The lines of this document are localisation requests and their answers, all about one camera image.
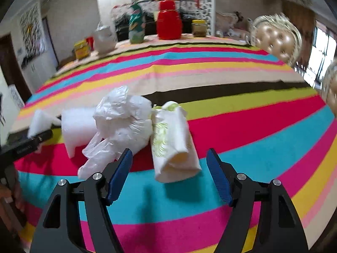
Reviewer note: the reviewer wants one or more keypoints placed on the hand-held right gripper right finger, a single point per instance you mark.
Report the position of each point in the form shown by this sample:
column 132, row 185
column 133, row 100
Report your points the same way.
column 218, row 176

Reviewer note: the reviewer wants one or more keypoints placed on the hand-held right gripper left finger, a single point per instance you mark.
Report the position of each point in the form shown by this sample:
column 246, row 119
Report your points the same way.
column 121, row 176

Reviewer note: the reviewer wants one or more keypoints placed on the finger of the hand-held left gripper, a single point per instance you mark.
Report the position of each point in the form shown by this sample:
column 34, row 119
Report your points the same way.
column 26, row 145

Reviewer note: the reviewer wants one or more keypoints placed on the small white foam piece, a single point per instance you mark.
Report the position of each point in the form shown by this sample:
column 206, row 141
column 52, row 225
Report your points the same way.
column 36, row 122

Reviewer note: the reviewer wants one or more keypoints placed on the crushed paper cup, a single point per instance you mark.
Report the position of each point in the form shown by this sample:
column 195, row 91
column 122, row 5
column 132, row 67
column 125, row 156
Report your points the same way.
column 171, row 142

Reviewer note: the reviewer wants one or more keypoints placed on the person's left hand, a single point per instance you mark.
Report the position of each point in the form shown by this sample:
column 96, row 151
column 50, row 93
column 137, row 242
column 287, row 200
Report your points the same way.
column 18, row 196

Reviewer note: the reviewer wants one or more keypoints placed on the striped tablecloth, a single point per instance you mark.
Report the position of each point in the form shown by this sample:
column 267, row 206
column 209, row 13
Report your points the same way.
column 237, row 142

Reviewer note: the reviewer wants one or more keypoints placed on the small white lattice panel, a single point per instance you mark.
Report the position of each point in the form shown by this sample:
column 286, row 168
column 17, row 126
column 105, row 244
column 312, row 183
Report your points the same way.
column 15, row 97

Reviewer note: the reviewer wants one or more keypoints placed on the white foam block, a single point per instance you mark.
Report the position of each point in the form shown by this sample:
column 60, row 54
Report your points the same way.
column 76, row 126

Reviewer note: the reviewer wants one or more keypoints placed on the white plastic bag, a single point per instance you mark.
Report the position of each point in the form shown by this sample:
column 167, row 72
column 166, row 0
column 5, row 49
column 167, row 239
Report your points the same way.
column 118, row 121

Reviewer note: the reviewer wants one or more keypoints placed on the dark wooden door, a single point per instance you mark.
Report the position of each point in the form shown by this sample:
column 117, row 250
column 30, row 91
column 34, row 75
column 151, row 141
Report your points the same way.
column 10, row 66

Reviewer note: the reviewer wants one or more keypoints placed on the yellow box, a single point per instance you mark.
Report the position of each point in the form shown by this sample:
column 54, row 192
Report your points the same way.
column 82, row 49

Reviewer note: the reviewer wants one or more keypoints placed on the white teapot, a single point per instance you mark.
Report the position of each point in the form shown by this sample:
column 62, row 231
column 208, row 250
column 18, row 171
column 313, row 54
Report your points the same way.
column 105, row 40

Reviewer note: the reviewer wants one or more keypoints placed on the ornate cream chair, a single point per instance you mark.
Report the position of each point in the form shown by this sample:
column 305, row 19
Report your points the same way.
column 277, row 38
column 332, row 84

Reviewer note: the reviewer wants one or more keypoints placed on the yellow lid jar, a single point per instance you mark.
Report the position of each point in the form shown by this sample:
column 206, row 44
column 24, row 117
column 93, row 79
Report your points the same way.
column 199, row 28

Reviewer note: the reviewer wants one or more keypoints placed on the green patterned vase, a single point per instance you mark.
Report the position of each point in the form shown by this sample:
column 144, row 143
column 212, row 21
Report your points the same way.
column 137, row 25

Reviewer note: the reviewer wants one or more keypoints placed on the white ornate sofa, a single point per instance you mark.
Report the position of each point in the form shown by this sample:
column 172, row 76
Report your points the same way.
column 229, row 22

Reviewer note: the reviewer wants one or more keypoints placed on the floral cloth covered sideboard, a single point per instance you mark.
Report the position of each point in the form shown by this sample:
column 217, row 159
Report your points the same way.
column 122, row 18

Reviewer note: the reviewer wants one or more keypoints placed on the window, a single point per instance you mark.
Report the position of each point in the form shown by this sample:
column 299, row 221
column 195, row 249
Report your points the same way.
column 320, row 52

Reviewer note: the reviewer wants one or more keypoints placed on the red container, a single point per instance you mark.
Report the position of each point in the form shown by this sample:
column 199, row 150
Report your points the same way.
column 169, row 21

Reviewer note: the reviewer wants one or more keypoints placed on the white lattice partition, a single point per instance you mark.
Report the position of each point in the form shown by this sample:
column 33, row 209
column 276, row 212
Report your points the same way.
column 209, row 8

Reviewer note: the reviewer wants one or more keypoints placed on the brown curtain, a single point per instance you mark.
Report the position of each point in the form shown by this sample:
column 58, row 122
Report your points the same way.
column 300, row 23

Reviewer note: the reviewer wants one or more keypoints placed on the white lattice wall screen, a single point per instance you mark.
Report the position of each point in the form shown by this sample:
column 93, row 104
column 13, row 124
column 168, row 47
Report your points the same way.
column 31, row 31

